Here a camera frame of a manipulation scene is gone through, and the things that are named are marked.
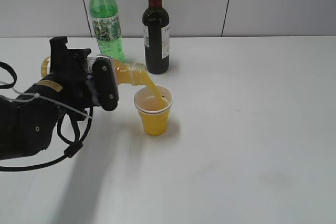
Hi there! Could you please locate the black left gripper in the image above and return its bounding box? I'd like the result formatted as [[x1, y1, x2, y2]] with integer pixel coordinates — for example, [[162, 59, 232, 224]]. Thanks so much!
[[31, 36, 99, 120]]

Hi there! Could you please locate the dark red wine bottle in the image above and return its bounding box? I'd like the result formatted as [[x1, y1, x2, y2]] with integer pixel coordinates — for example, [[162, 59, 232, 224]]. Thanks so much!
[[142, 0, 170, 74]]

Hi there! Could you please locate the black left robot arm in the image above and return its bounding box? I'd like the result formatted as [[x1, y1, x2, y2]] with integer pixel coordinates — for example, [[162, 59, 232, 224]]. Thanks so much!
[[1, 37, 97, 162]]

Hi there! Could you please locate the black camera cable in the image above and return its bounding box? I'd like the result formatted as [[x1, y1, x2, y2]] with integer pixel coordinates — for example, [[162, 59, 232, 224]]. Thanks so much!
[[0, 61, 94, 173]]

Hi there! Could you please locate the NFC orange juice bottle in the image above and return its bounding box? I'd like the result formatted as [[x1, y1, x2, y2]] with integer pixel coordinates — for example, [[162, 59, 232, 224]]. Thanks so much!
[[41, 57, 148, 86]]

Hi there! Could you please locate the yellow paper cup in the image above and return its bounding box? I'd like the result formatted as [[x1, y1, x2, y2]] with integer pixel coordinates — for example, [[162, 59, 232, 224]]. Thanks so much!
[[134, 85, 173, 136]]

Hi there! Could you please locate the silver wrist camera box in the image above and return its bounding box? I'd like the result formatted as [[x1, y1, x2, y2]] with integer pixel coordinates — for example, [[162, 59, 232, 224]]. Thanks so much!
[[92, 55, 119, 111]]

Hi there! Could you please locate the green plastic soda bottle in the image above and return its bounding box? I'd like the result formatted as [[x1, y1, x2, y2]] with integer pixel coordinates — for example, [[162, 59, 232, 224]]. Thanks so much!
[[89, 0, 125, 62]]

